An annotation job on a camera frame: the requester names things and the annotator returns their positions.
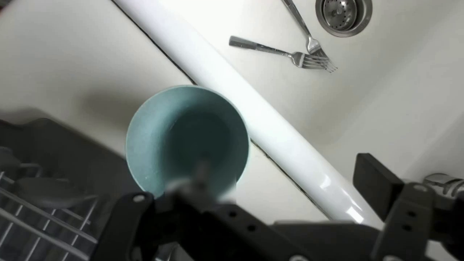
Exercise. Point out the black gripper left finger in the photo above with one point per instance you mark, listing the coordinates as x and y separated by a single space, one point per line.
203 172

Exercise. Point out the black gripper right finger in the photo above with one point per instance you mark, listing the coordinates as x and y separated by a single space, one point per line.
377 182

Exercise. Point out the teal plastic cup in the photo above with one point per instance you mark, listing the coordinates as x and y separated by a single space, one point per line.
159 140

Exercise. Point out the white ceramic sink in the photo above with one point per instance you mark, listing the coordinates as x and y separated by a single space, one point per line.
269 125

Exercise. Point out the steel fork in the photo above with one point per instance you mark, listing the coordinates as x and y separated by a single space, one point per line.
300 24
261 47

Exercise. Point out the gray kitchen utensil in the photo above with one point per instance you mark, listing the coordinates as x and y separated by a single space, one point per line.
47 190

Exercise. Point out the steel sink drain strainer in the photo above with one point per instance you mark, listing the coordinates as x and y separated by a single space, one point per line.
343 15

